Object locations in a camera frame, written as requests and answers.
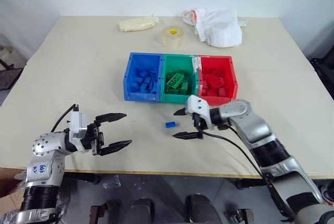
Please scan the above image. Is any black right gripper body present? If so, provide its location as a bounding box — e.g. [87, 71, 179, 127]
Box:
[192, 113, 210, 134]

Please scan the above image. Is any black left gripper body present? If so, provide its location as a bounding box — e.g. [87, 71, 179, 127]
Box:
[80, 121, 105, 156]

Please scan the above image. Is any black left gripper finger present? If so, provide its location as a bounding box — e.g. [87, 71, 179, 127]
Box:
[100, 139, 133, 156]
[94, 113, 128, 126]

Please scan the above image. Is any large green studded brick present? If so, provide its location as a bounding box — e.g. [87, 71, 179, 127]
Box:
[165, 72, 187, 90]

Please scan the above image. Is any crumpled clear plastic wrap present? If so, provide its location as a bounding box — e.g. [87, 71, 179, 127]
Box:
[102, 176, 121, 190]

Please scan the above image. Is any blue plastic bin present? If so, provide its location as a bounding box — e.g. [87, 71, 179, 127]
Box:
[123, 52, 164, 102]

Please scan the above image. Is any large red studded brick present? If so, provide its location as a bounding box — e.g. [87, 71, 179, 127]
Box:
[204, 73, 223, 89]

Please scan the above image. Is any white tape strip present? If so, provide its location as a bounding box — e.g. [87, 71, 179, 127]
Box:
[191, 55, 202, 75]

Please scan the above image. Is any green plastic bin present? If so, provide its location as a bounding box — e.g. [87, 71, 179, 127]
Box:
[160, 53, 200, 104]

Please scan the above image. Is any red plastic bin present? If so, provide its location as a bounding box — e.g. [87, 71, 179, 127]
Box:
[197, 55, 239, 105]

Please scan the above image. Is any clear tape roll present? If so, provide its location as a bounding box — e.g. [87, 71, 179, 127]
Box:
[160, 26, 186, 50]

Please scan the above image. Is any white crumpled cloth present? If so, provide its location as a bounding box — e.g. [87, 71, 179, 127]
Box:
[182, 6, 247, 49]

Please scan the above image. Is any brown cardboard box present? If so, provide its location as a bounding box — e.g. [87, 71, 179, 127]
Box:
[0, 167, 27, 199]

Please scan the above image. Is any cream filled plastic bag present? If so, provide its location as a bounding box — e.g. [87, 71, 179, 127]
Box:
[118, 15, 160, 33]

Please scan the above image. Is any black chair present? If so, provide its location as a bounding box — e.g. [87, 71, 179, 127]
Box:
[308, 49, 334, 92]

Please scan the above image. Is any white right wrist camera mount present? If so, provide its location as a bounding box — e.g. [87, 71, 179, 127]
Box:
[187, 95, 211, 131]

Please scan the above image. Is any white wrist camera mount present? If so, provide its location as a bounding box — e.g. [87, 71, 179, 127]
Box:
[68, 110, 91, 140]
[187, 95, 211, 131]

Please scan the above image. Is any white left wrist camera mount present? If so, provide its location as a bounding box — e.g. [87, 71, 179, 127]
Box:
[68, 110, 91, 140]

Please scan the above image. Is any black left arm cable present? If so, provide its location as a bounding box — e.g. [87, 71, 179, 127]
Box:
[50, 103, 79, 133]

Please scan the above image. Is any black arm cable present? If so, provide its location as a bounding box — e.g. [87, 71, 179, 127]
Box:
[193, 119, 289, 221]
[50, 103, 79, 133]

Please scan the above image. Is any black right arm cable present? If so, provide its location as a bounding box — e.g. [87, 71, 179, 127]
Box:
[193, 119, 289, 221]

